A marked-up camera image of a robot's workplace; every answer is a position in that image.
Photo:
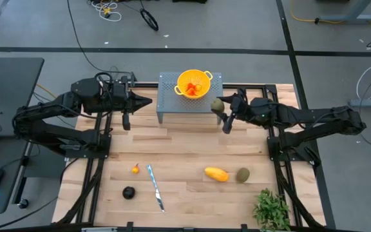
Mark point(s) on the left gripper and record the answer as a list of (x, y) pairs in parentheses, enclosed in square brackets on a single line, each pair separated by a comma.
[(119, 96)]

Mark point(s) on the black desk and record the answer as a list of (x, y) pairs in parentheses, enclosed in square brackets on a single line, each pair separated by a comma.
[(11, 96)]

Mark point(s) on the small orange pear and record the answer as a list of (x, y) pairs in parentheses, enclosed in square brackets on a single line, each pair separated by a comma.
[(198, 87), (190, 86), (135, 169), (191, 92)]

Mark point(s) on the black equipment base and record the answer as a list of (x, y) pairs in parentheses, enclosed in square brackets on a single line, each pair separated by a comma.
[(188, 1)]

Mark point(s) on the yellow plastic colander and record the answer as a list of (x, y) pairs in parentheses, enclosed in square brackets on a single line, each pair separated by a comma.
[(182, 77)]

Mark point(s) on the silver table knife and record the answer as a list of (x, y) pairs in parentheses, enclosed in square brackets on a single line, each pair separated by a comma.
[(155, 188)]

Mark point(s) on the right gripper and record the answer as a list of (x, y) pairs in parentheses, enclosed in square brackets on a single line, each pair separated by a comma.
[(241, 109)]

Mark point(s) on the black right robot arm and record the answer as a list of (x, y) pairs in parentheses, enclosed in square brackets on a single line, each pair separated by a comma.
[(317, 117)]

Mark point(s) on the grey perforated metal shelf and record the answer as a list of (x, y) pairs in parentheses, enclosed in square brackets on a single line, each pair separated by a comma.
[(172, 103)]

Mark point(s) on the green artificial plant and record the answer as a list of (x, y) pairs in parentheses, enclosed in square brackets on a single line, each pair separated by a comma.
[(270, 211)]

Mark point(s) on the black caster wheel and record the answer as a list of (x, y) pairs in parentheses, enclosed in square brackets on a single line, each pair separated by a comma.
[(23, 203)]

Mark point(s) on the silver aluminium bar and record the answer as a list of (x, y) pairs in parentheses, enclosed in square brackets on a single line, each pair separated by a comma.
[(98, 229)]

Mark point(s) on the grey desk mat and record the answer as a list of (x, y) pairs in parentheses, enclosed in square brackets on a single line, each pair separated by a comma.
[(8, 161)]

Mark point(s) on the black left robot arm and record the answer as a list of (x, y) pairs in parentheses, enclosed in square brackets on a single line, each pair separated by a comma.
[(43, 129)]

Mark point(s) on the black aluminium rig frame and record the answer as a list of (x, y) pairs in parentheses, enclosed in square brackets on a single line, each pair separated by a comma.
[(259, 86)]

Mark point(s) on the yellow oblong mango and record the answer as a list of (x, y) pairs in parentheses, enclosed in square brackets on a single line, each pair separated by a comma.
[(216, 174)]

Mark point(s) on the dark avocado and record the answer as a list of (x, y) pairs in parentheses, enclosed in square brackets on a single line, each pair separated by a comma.
[(129, 192)]

